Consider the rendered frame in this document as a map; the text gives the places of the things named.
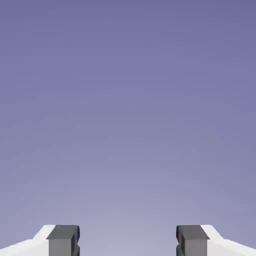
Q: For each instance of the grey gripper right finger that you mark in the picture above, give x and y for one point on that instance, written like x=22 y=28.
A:
x=195 y=243

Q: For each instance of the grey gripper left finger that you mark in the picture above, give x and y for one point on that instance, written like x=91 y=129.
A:
x=61 y=243

